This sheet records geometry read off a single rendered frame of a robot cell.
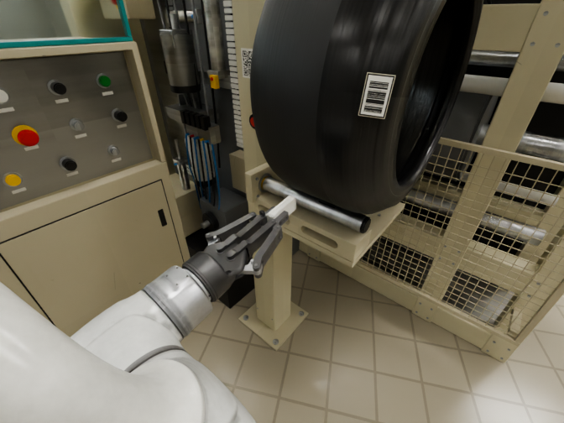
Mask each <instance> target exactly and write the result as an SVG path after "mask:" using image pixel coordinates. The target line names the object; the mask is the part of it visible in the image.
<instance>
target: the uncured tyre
mask: <svg viewBox="0 0 564 423"><path fill-rule="evenodd" d="M483 1H484V0H265V3H264V7H263V10H262V13H261V16H260V19H259V22H258V27H257V31H256V34H255V39H254V43H253V53H252V59H251V68H250V98H251V107H252V113H253V122H254V127H255V131H256V135H257V138H258V143H259V146H260V148H261V150H262V153H263V155H264V157H265V159H266V161H267V163H268V164H269V167H270V168H271V169H272V171H273V172H274V173H275V174H276V175H277V176H278V177H279V178H280V179H281V180H283V181H284V182H285V183H286V184H288V185H290V186H291V187H292V188H294V189H297V190H298V189H299V190H298V191H302V192H304V193H306V192H307V193H306V194H308V195H311V196H314V197H316V198H319V199H321V200H323V201H326V202H329V203H331V204H333V205H335V206H339V207H341V208H343V209H346V210H348V211H350V212H360V213H362V214H374V213H376V212H380V211H382V210H384V209H387V208H390V207H392V206H395V205H397V204H398V203H400V202H401V201H402V200H403V199H404V198H405V197H406V196H407V195H408V193H409V192H410V191H411V189H412V188H413V186H414V185H415V183H416V182H417V180H418V179H419V178H420V176H421V174H422V172H423V171H424V169H425V167H426V165H427V164H428V162H429V160H430V158H431V156H432V154H433V152H434V150H435V148H436V146H437V144H438V142H439V140H440V138H441V135H442V133H443V131H444V129H445V126H446V125H447V121H448V119H449V117H450V115H451V113H452V109H453V107H454V105H455V102H456V100H457V96H458V93H459V91H460V88H461V86H462V82H463V79H464V76H465V73H466V70H467V66H468V62H469V60H470V56H471V53H472V50H473V45H474V41H475V38H476V34H477V31H478V25H479V21H480V17H481V13H482V9H483ZM367 72H371V73H379V74H386V75H394V76H396V77H395V80H394V86H393V90H392V92H391V96H390V99H389V105H388V109H387V112H386V116H385V119H382V118H375V117H364V116H358V112H359V108H360V104H361V100H362V95H363V88H364V84H365V80H366V76H367Z"/></svg>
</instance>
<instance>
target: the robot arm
mask: <svg viewBox="0 0 564 423"><path fill-rule="evenodd" d="M295 209H296V200H295V197H294V196H291V195H289V196H288V197H286V198H285V199H284V200H283V201H282V202H281V203H280V204H279V205H277V206H272V207H271V208H270V209H268V210H267V211H266V212H264V211H259V215H256V213H255V212H251V213H249V214H248V215H246V216H244V217H241V218H239V219H237V220H236V221H235V222H232V223H230V224H228V225H226V226H225V227H223V228H221V229H219V230H216V231H214V232H209V233H207V234H206V240H207V242H208V246H207V247H206V248H205V250H204V252H203V251H200V252H198V253H196V254H195V255H193V256H192V257H191V258H189V259H188V260H187V261H186V262H184V263H183V264H182V268H181V267H179V266H176V265H174V266H172V267H170V268H169V269H167V270H166V271H165V272H164V273H162V275H160V276H159V277H158V278H156V279H155V280H153V281H152V282H151V283H150V284H147V285H145V286H144V288H143V289H141V290H140V291H139V292H138V293H136V294H135V295H132V296H130V297H128V298H127V299H124V300H120V301H119V302H117V303H116V304H114V305H112V306H111V307H109V308H108V309H106V310H105V311H104V312H102V313H101V314H100V315H98V316H96V317H95V318H94V319H92V320H91V321H89V322H88V323H87V324H85V325H84V326H83V327H82V328H81V329H80V330H79V331H78V332H76V333H75V334H74V335H73V336H71V337H68V336H67V335H66V334H65V333H64V332H62V331H61V330H60V329H58V328H57V327H56V326H54V325H53V324H52V323H51V322H49V321H48V320H47V319H45V318H44V317H43V316H42V315H40V314H39V313H38V312H37V311H36V310H35V309H34V308H32V307H31V306H30V305H28V304H27V303H26V302H25V301H24V300H22V299H21V298H20V297H18V296H17V295H16V294H15V293H13V292H12V291H11V290H10V289H9V288H8V287H7V286H6V285H4V284H3V283H2V282H0V423H256V421H255V420H254V418H253V417H252V416H251V415H250V414H249V412H248V411H247V410H246V408H245V407H244V406H243V405H242V403H241V402H240V401H239V400H238V399H237V398H236V396H235V395H234V394H233V393H232V392H231V391H230V390H229V389H228V388H227V387H226V386H225V385H224V384H223V383H222V382H221V381H220V380H219V379H218V378H217V377H216V376H215V375H214V373H212V372H211V371H210V370H209V369H208V368H207V367H205V366H204V365H203V364H202V363H200V362H198V361H196V360H195V359H194V358H193V357H192V356H191V355H190V354H189V353H188V352H187V351H186V350H185V349H184V348H183V347H182V346H181V344H180V342H181V341H182V340H183V339H184V337H186V336H188V335H189V334H190V333H191V331H192V330H193V329H194V328H195V327H196V326H197V325H198V324H199V323H200V322H201V321H202V320H203V319H205V318H206V317H207V316H208V315H209V314H210V313H211V312H212V303H211V302H215V301H216V300H218V299H219V298H220V297H221V296H222V295H223V294H224V293H225V292H226V291H227V290H228V289H229V288H230V287H231V285H232V283H233V282H234V281H235V280H236V279H240V278H242V277H243V276H244V275H245V274H254V276H255V278H257V279H259V278H261V277H262V275H263V271H264V266H265V265H266V263H267V262H268V260H269V258H270V256H271V255H272V253H273V252H274V250H275V249H276V248H277V246H278V244H279V242H280V241H281V239H282V238H283V233H282V227H281V226H282V225H283V224H284V223H285V222H286V221H288V219H289V215H290V214H291V213H292V212H293V211H294V210H295ZM250 220H251V222H250ZM257 250H258V252H257V253H256V254H255V256H254V259H251V258H252V257H253V253H254V252H256V251H257ZM250 259H251V260H250ZM248 260H250V262H249V264H248ZM247 264H248V265H247Z"/></svg>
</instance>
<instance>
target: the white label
mask: <svg viewBox="0 0 564 423"><path fill-rule="evenodd" d="M395 77H396V76H394V75H386V74H379V73H371V72H367V76H366V80H365V84H364V88H363V95H362V100H361V104H360V108H359V112H358V116H364V117H370V118H382V119H385V116H386V112H387V109H388V105H389V99H390V96H391V92H392V90H393V86H394V80H395Z"/></svg>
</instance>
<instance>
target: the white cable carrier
mask: <svg viewBox="0 0 564 423"><path fill-rule="evenodd" d="M223 7H229V8H224V13H230V15H225V20H231V22H226V23H225V24H226V28H231V29H226V34H231V35H227V41H232V42H227V47H233V49H230V48H228V49H227V51H228V53H230V54H233V55H228V59H229V65H233V66H234V67H233V66H230V67H229V68H230V71H235V72H230V76H231V77H236V78H231V82H233V83H231V88H235V89H232V93H235V94H236V95H235V94H232V98H234V99H237V100H234V99H233V100H232V103H233V104H234V105H233V109H237V110H233V111H234V113H235V115H234V118H236V119H235V120H234V122H235V123H236V124H235V132H236V137H237V138H236V140H237V146H238V147H241V148H243V130H242V120H241V110H240V99H239V89H238V68H237V58H236V49H235V37H234V27H233V15H232V0H228V1H223ZM234 83H235V84H234ZM235 104H237V105H235ZM236 114H237V115H236Z"/></svg>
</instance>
